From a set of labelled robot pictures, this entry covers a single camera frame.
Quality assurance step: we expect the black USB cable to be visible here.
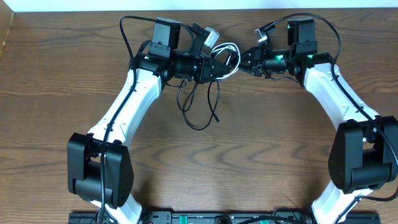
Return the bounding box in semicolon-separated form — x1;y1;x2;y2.
175;51;234;131

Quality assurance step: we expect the white USB cable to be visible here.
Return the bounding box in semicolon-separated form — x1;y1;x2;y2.
210;42;242;81

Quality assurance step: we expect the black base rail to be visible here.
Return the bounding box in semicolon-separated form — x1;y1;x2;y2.
67;209;381;224

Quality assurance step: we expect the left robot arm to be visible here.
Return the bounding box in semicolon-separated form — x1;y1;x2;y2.
67;17;229;223

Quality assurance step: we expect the cardboard box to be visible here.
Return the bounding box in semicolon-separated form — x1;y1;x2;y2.
0;0;14;55

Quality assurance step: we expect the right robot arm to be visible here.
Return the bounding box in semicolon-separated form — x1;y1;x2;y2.
239;16;397;223

